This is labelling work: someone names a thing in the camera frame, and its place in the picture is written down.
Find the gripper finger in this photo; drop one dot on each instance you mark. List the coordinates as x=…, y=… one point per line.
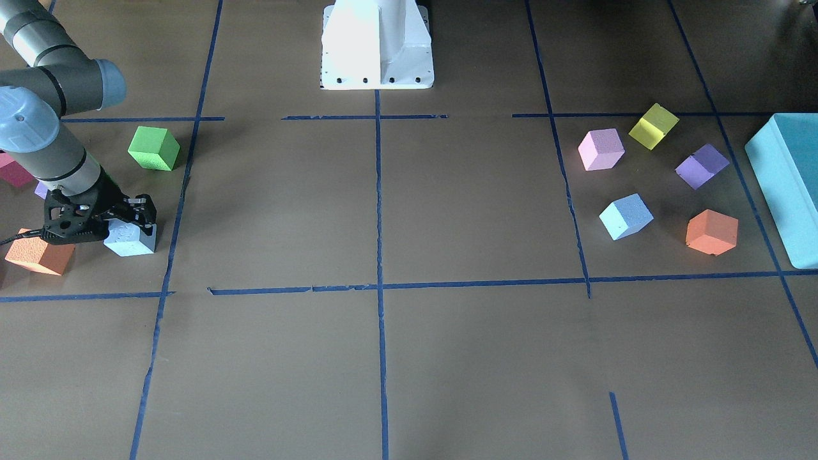
x=121, y=228
x=144, y=210

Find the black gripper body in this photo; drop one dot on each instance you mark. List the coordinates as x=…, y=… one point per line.
x=112, y=197

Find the light blue block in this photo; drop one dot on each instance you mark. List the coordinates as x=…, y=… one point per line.
x=125, y=246
x=626, y=216

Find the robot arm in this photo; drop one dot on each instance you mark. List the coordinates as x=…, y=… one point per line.
x=60, y=80

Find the purple foam block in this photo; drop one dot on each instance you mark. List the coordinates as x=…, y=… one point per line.
x=703, y=165
x=41, y=190

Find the orange foam block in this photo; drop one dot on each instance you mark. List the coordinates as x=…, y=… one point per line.
x=711, y=232
x=38, y=256

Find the green foam block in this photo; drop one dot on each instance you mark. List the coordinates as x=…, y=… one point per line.
x=154, y=148

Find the crimson foam block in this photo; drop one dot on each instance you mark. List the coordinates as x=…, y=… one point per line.
x=13, y=173

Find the pink foam block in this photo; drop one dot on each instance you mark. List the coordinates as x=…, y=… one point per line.
x=601, y=149

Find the yellow foam block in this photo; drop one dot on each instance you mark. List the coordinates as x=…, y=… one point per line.
x=653, y=126

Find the teal plastic bin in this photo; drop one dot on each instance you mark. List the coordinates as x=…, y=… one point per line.
x=783, y=154

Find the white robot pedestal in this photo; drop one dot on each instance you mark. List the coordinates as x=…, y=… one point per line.
x=376, y=45

